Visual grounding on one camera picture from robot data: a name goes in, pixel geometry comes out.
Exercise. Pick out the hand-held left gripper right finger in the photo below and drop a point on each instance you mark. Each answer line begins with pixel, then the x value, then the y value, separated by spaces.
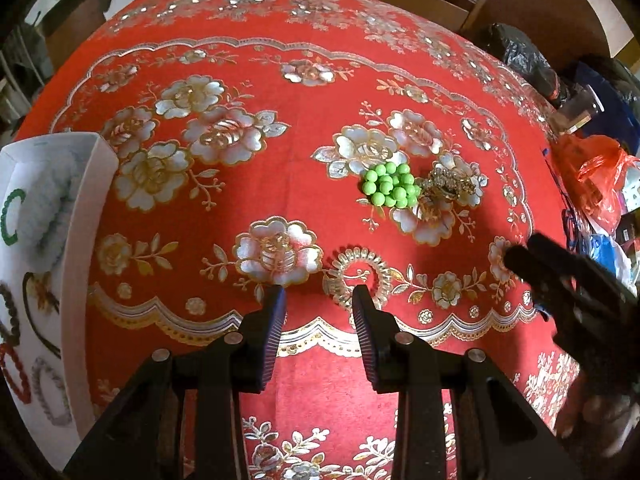
pixel 370 345

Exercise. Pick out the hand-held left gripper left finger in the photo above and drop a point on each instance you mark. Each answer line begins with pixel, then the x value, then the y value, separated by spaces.
pixel 267 340

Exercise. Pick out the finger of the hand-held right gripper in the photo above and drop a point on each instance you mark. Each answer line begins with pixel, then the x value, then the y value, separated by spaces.
pixel 537 270
pixel 575 262

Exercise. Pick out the white cardboard box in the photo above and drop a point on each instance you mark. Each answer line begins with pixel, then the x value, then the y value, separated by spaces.
pixel 55 320

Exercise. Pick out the white fluffy scrunchie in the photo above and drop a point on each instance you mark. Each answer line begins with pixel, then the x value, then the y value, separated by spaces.
pixel 52 210

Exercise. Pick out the blue packet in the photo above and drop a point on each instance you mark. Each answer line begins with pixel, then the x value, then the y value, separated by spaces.
pixel 607 255

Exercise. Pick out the orange plastic bag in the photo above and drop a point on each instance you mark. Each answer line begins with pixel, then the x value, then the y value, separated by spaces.
pixel 595 180

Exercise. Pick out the glass jar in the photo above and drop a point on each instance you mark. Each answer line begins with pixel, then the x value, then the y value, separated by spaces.
pixel 582 110

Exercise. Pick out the dark blue bag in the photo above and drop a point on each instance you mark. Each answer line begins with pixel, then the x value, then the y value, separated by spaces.
pixel 612 90

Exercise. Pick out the black plastic bag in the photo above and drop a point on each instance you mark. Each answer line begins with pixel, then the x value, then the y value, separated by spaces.
pixel 525 60

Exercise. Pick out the red floral tablecloth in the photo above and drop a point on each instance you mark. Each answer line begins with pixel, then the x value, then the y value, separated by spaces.
pixel 280 85

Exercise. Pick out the round wooden table top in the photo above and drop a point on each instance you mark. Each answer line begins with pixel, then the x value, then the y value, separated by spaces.
pixel 550 5

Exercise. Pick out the brown chair with white cloth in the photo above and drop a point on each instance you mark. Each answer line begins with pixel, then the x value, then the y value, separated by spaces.
pixel 75 20

